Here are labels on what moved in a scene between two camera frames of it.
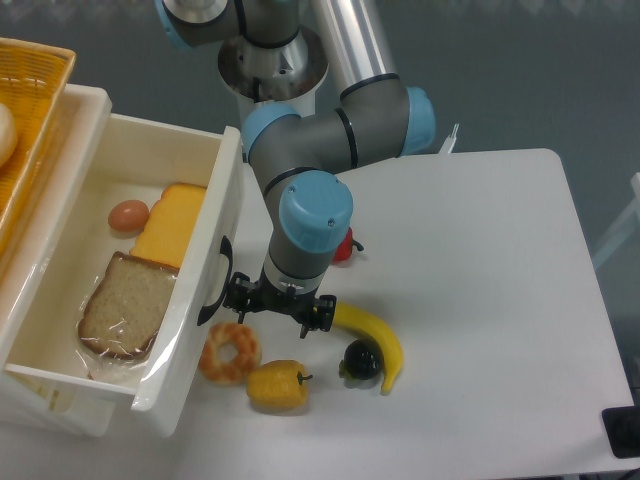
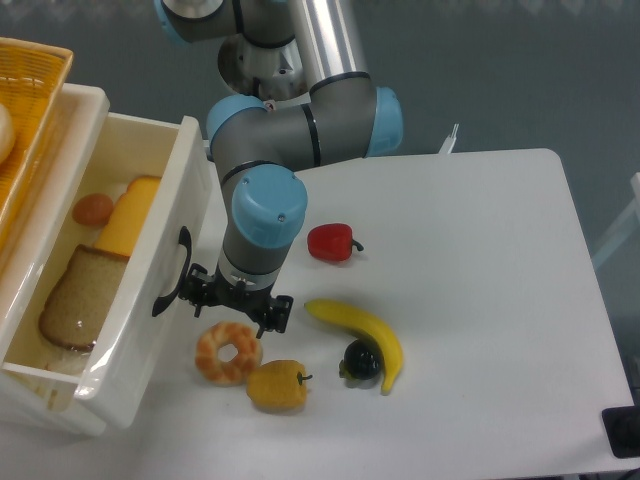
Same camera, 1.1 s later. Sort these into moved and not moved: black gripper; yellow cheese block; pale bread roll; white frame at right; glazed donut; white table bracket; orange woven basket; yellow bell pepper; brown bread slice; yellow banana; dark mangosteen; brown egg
Moved: brown egg; black gripper; brown bread slice; yellow cheese block
Not moved: white frame at right; yellow bell pepper; pale bread roll; glazed donut; yellow banana; orange woven basket; dark mangosteen; white table bracket
